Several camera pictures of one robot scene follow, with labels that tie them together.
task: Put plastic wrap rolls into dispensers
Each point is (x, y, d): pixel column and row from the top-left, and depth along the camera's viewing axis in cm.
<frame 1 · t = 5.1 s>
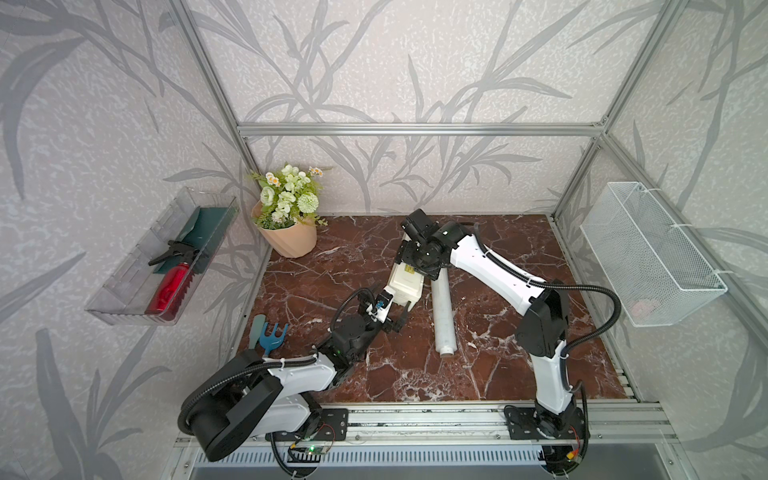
left hand: (395, 293, 80), fingers open
right hand: (402, 264, 85), fingers open
clear plastic wrap roll: (443, 314, 90), point 5 cm above the table
terracotta flower pot: (294, 241, 98), point 14 cm above the table
green white artificial flowers: (288, 198, 88), point 29 cm above the table
teal garden trowel: (256, 330, 91), on the table

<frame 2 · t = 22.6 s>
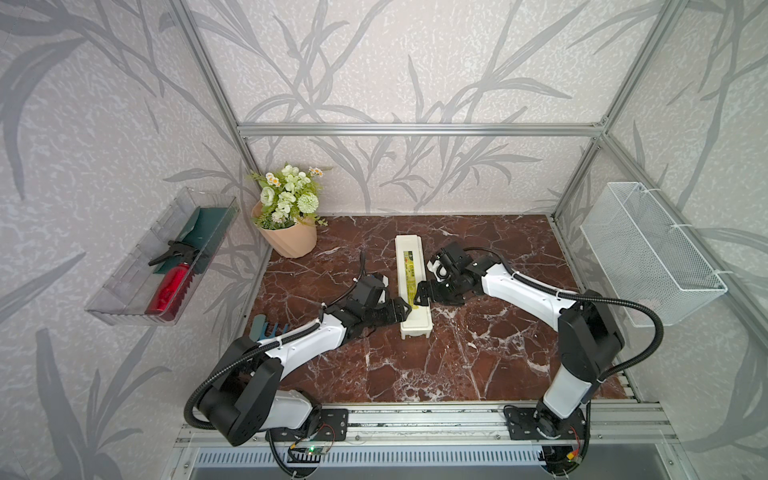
left hand: (403, 311, 85), fingers open
right hand: (425, 300, 86), fingers open
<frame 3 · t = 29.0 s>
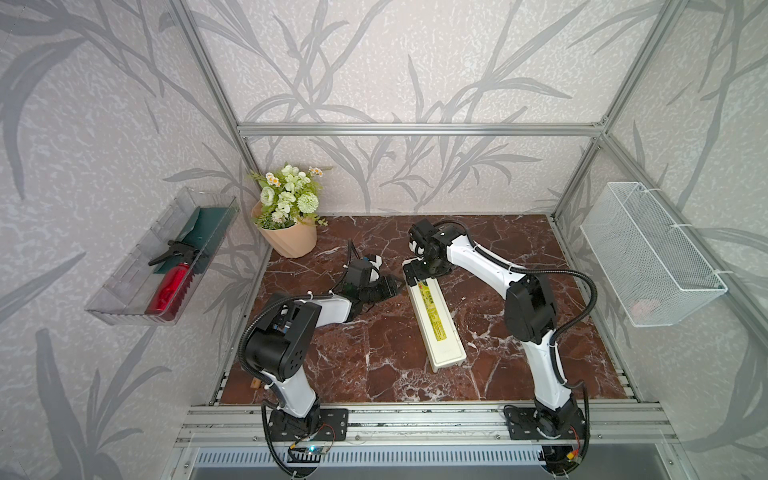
left hand: (401, 284, 93), fingers open
right hand: (420, 274, 94), fingers open
cream dispenser lid yellow label: (435, 319, 85), point 9 cm above the table
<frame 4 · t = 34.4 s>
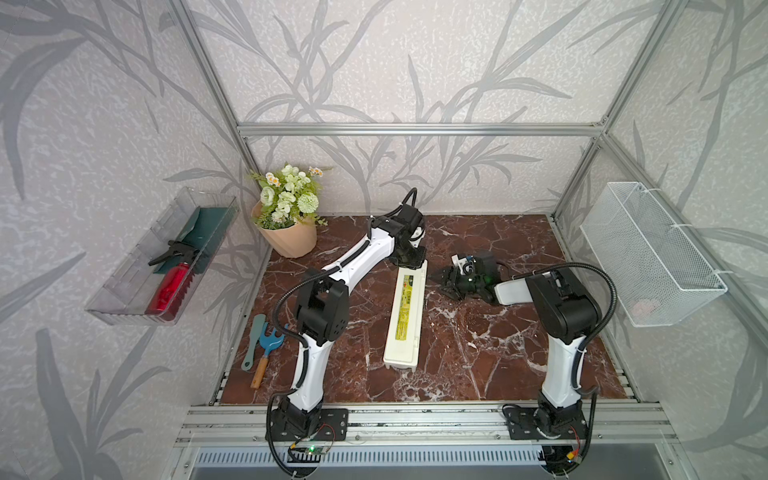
left hand: (421, 264, 91), fingers closed
right hand: (432, 281, 97), fingers open
cream dispenser lid yellow label: (403, 333, 82), point 9 cm above the table
